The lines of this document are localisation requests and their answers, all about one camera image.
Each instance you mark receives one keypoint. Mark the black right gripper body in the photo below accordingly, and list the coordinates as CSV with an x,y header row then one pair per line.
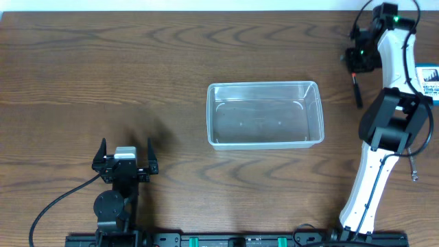
x,y
359,60

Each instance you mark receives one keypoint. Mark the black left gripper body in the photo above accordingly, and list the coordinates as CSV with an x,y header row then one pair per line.
x,y
124,168

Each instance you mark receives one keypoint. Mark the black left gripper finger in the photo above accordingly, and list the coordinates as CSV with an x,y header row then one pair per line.
x,y
151,157
100,156

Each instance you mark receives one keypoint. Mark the small steel claw hammer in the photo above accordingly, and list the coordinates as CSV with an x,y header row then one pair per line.
x,y
357,92

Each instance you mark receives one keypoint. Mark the clear plastic storage container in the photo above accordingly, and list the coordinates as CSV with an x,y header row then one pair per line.
x,y
264,115

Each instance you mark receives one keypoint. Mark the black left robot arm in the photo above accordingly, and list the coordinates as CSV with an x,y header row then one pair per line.
x,y
116,209

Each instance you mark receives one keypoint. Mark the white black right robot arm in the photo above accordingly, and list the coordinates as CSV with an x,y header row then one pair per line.
x,y
399,123

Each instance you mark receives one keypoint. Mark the blue white cardboard box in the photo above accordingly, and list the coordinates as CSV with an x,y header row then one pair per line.
x,y
428,79

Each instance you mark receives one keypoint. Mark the silver combination wrench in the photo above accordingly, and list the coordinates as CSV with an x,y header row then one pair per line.
x,y
414,172

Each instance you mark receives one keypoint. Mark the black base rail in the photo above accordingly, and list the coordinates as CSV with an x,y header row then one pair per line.
x,y
299,238

